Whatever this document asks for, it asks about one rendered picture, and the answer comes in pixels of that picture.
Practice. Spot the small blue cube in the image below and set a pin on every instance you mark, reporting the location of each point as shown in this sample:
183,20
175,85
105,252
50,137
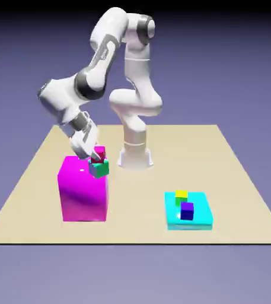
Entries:
187,211

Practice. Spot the small yellow cube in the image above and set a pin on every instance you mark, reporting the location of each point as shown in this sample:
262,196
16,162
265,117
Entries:
181,195

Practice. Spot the large magenta box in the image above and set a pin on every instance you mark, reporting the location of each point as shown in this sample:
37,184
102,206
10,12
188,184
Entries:
83,190

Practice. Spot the small green cube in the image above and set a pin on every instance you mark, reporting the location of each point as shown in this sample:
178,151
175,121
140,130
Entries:
100,168

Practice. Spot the large cyan box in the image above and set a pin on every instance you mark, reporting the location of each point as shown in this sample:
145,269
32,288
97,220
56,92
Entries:
188,213

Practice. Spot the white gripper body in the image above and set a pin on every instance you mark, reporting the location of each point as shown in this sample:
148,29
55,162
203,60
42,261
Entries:
83,142

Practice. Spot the small red cube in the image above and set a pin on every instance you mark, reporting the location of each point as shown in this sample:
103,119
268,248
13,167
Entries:
100,153

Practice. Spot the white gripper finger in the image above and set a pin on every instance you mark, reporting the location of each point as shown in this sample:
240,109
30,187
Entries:
95,155

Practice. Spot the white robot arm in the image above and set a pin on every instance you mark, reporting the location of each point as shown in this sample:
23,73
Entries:
135,78

